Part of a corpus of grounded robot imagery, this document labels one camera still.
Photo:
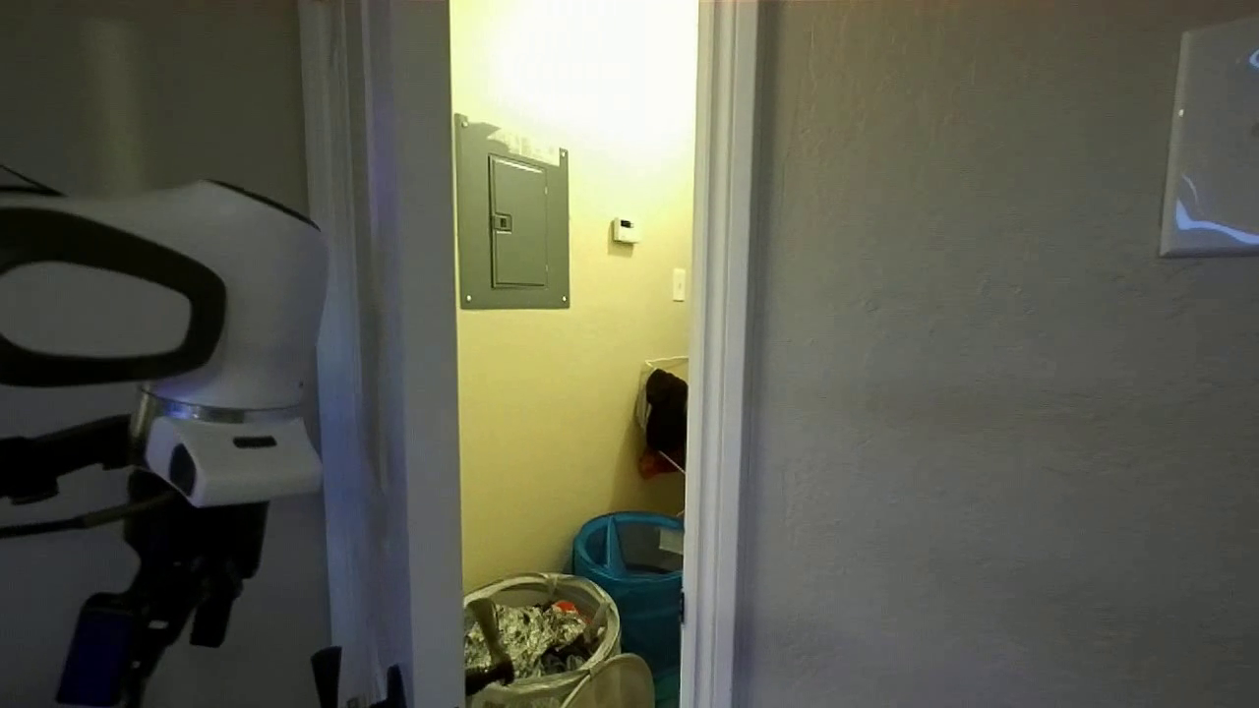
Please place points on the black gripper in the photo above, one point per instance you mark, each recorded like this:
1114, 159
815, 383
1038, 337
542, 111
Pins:
197, 532

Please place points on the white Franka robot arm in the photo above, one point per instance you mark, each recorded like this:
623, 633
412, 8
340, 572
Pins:
261, 290

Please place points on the white hamper with clothes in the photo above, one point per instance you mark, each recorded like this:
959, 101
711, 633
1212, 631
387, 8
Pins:
535, 631

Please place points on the teal laundry bin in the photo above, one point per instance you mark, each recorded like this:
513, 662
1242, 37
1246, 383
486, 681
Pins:
632, 557

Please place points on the grey electrical panel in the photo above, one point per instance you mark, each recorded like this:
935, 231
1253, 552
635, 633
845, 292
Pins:
516, 222

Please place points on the dark hanging clothes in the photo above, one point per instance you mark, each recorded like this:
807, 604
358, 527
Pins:
667, 416

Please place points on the white thermostat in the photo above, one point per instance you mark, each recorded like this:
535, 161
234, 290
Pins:
623, 235

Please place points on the white light switch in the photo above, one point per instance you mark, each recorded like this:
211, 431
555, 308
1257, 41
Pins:
678, 283

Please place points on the white door frame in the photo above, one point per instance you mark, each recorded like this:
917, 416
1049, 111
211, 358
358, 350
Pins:
716, 327

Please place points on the large white switch plate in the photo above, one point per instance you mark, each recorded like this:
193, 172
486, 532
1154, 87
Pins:
1212, 144

